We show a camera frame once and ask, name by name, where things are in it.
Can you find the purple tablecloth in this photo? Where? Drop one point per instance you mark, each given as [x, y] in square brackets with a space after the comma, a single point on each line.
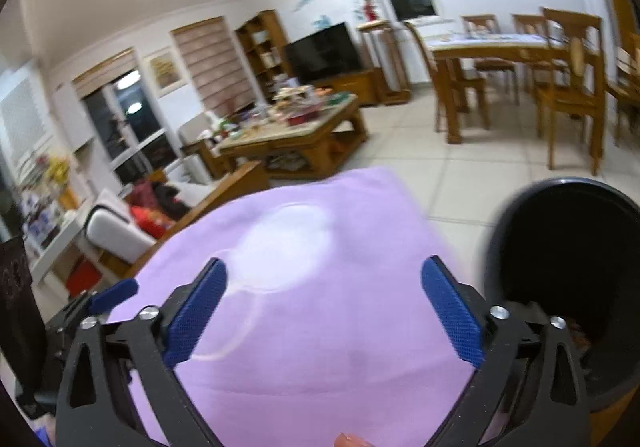
[324, 328]

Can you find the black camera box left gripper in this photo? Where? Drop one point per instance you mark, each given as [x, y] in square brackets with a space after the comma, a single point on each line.
[23, 334]

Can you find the wooden bookshelf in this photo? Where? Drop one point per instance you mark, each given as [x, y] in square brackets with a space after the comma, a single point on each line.
[263, 41]

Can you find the wooden dining table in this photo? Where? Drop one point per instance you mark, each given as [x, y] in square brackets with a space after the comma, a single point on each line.
[496, 53]

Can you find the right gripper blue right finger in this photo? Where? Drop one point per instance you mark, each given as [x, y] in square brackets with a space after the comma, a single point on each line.
[462, 327]

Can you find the black flat television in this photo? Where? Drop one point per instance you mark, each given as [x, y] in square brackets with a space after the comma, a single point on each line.
[323, 55]

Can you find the red cushion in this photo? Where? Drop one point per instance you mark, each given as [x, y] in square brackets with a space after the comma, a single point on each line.
[152, 221]

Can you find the wooden dining chair front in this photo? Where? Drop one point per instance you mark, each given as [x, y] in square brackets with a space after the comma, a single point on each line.
[574, 61]

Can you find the person's right hand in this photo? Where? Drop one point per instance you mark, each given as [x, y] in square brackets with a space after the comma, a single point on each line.
[350, 440]

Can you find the wooden chair left side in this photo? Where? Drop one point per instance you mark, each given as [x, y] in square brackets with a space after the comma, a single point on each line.
[451, 78]

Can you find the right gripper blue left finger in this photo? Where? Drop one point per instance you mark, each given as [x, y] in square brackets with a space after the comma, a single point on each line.
[188, 309]

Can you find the wooden coffee table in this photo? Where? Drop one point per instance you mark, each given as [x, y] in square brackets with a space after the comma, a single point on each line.
[311, 151]

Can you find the black trash bin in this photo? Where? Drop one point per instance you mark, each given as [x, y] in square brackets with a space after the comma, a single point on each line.
[569, 248]

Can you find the white sofa armrest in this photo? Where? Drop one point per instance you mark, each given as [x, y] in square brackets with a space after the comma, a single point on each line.
[110, 227]

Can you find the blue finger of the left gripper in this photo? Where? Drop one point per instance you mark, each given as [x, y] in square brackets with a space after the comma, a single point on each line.
[104, 302]

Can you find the red tissue box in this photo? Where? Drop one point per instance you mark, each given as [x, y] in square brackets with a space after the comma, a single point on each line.
[301, 117]

